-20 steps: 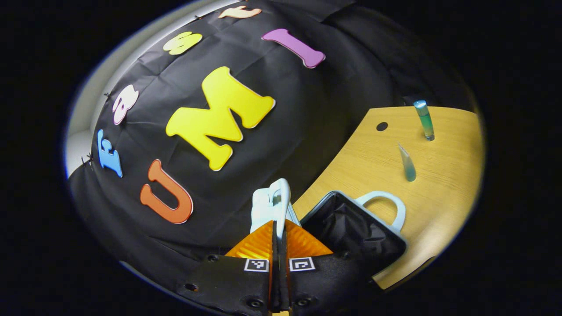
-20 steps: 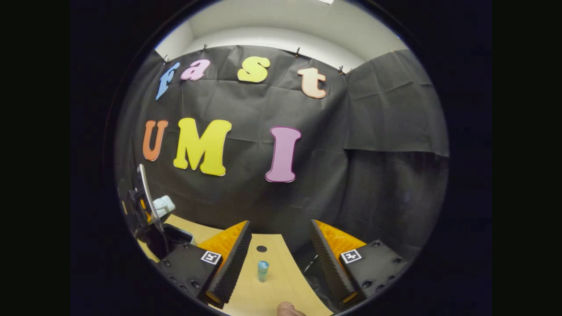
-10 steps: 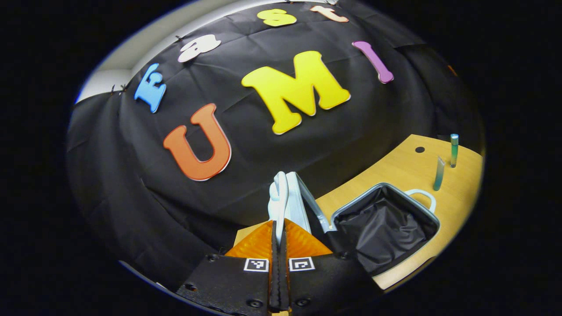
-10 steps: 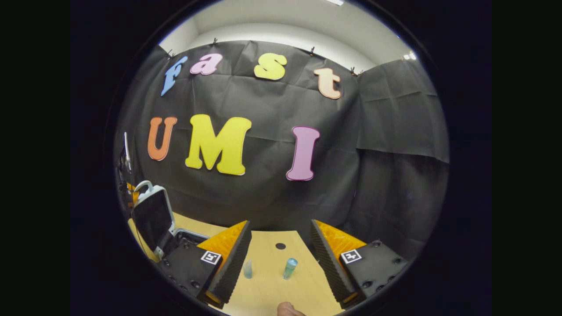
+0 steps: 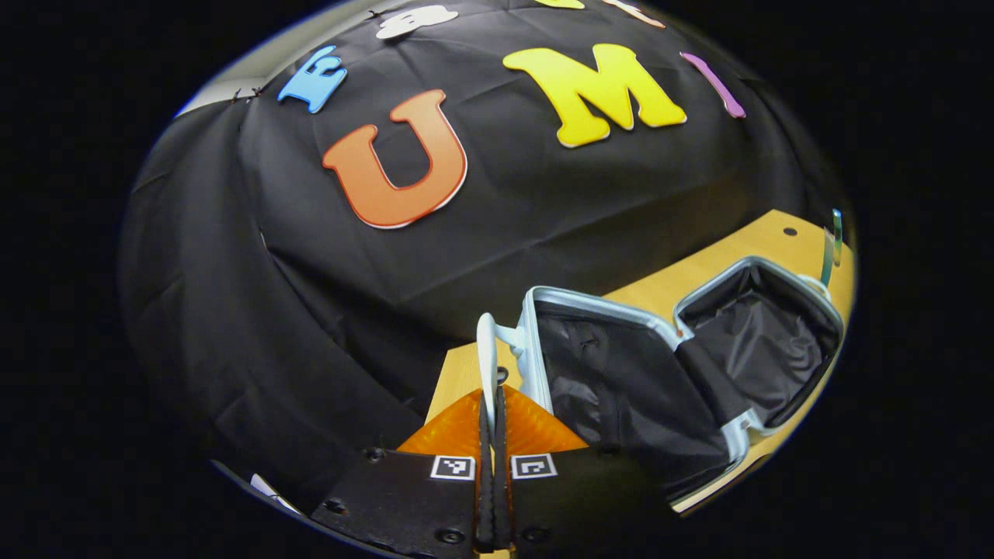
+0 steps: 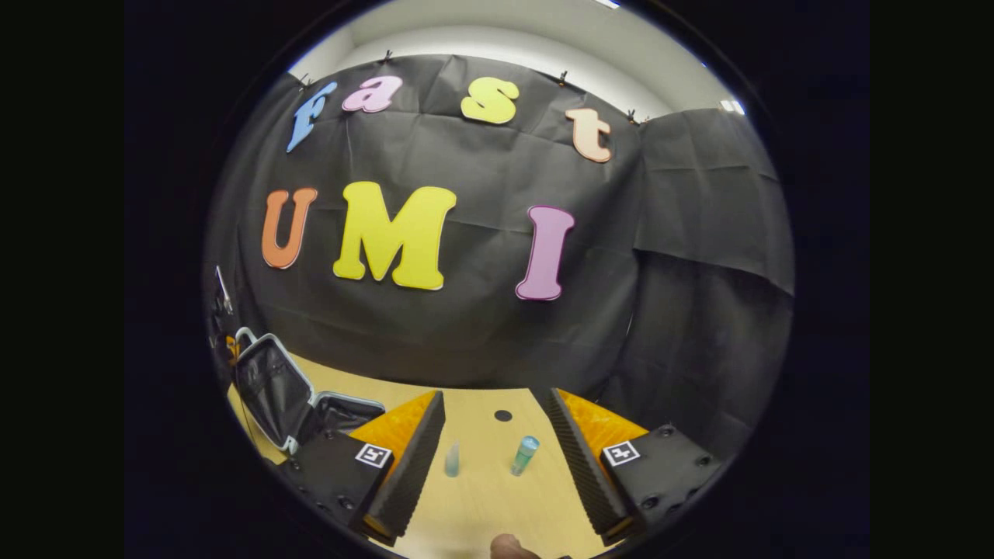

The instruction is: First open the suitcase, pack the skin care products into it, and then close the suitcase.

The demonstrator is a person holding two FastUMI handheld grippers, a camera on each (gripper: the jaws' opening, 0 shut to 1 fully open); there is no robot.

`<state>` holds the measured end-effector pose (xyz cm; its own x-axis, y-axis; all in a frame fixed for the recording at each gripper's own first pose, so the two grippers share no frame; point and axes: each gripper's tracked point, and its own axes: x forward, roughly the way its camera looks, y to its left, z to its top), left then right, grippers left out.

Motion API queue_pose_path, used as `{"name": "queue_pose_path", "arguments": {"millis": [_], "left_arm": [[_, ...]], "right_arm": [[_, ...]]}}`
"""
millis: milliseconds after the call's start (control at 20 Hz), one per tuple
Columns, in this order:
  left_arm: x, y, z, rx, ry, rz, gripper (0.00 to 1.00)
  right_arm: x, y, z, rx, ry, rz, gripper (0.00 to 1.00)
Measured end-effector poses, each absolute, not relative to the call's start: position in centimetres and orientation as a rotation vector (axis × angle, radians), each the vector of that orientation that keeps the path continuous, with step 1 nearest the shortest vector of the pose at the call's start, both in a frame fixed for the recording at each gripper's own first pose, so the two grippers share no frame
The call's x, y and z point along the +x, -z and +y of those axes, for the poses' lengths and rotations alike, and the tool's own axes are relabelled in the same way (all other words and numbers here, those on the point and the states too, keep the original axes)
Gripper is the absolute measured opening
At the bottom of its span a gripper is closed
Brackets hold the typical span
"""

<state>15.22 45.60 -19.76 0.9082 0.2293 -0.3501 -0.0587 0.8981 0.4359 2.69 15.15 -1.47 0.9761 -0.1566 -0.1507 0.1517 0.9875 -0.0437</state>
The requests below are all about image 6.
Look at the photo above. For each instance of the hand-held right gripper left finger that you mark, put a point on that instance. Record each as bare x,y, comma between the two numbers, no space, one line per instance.
404,473

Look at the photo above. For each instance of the light blue suitcase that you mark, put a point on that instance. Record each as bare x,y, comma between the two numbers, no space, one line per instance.
272,388

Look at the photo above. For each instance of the small clear teal bottle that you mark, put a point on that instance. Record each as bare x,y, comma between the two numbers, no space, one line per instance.
452,460

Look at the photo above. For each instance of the black backdrop cloth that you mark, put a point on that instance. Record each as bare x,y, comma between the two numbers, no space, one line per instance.
466,334

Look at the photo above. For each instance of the ceiling light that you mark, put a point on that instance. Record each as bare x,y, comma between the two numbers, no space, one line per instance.
731,105

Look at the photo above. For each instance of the teal capped tube bottle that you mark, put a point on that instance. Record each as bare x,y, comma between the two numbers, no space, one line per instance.
524,455

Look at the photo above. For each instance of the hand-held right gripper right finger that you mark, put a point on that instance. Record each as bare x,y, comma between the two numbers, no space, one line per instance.
586,473

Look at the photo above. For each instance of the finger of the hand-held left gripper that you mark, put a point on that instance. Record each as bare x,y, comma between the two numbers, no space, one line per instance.
232,348

